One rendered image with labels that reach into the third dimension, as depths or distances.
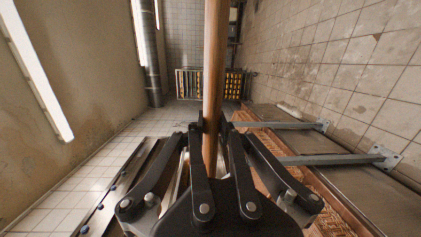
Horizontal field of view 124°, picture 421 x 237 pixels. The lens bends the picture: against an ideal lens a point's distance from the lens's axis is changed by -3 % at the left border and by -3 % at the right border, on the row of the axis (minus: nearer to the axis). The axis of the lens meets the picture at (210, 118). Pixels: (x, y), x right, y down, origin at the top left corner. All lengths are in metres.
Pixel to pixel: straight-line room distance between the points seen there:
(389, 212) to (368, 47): 1.07
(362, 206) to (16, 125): 2.19
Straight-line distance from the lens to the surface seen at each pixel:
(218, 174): 1.45
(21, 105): 1.70
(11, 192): 1.76
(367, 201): 0.99
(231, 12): 4.73
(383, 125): 1.39
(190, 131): 0.16
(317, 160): 0.98
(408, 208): 1.11
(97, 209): 1.52
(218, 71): 0.17
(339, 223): 0.87
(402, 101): 1.36
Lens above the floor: 1.21
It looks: 4 degrees down
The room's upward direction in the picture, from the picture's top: 89 degrees counter-clockwise
